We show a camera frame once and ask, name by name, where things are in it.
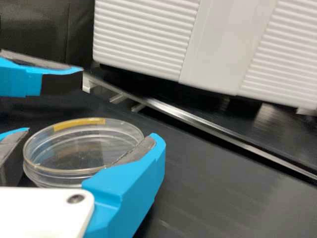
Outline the black platform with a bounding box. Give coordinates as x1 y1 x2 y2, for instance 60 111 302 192
82 60 317 182

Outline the petri dish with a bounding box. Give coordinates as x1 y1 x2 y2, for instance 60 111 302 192
22 117 146 188

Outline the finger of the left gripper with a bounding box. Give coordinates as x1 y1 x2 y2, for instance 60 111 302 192
0 49 84 98

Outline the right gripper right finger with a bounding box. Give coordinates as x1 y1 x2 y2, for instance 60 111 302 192
81 132 166 238

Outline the white incubator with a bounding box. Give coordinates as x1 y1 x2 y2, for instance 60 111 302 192
92 0 317 116

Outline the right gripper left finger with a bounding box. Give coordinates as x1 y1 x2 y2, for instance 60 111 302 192
0 127 30 187

